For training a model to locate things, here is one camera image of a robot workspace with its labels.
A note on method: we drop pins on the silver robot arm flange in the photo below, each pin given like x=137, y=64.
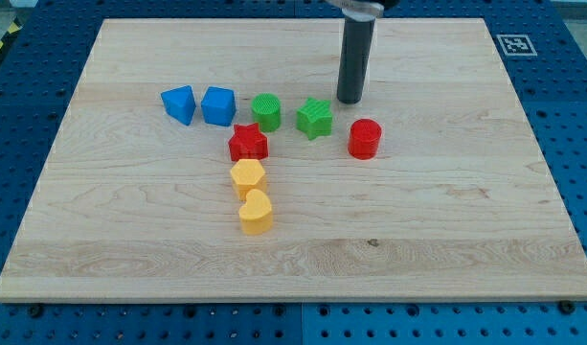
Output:
x=363, y=10

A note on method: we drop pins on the red star block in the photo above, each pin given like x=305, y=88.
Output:
x=248, y=142

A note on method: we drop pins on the green star block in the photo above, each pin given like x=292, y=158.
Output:
x=314, y=118

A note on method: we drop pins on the yellow hexagon block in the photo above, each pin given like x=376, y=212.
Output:
x=246, y=175

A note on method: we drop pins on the yellow heart block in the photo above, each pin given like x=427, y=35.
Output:
x=256, y=214

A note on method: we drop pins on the green cylinder block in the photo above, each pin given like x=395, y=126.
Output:
x=266, y=111

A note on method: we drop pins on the red cylinder block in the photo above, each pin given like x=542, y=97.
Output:
x=365, y=135

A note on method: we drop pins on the wooden board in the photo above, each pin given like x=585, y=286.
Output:
x=458, y=205

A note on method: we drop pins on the blue cube block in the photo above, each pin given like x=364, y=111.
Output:
x=218, y=106

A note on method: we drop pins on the blue triangle block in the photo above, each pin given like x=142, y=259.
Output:
x=179, y=103

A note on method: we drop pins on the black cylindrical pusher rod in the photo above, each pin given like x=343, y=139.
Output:
x=355, y=52

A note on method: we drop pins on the white fiducial marker tag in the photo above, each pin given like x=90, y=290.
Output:
x=516, y=45

